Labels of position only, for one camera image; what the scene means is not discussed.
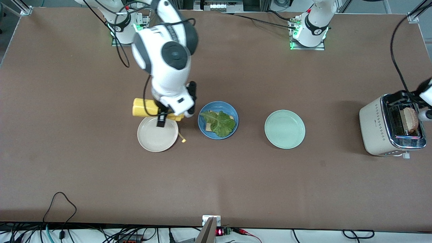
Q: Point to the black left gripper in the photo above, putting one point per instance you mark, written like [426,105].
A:
[413,96]

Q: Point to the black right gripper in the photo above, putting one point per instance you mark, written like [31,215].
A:
[162,119]

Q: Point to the toasted white bread slice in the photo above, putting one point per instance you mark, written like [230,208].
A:
[411,120]
[208,127]

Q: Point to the yellow mustard squeeze bottle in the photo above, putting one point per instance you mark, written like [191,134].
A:
[140,107]

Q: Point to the green lettuce leaf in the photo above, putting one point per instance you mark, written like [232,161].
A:
[221,125]

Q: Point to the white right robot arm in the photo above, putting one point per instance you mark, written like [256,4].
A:
[172,54]

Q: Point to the beige plate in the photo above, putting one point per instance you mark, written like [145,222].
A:
[157,138]

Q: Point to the blue plate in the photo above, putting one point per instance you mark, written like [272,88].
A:
[202,125]

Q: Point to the pale green plate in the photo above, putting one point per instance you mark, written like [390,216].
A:
[285,129]

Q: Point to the cream and chrome toaster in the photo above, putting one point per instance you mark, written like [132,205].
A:
[371,128]

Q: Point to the red LED display module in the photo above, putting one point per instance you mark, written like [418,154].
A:
[220,232]

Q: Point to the white control box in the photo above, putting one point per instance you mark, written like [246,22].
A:
[219,6]

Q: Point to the aluminium table corner bracket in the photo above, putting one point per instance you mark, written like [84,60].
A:
[411,17]
[26,11]

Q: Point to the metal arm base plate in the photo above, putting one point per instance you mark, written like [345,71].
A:
[307,48]
[145,23]

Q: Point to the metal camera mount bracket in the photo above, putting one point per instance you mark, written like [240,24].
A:
[211,233]

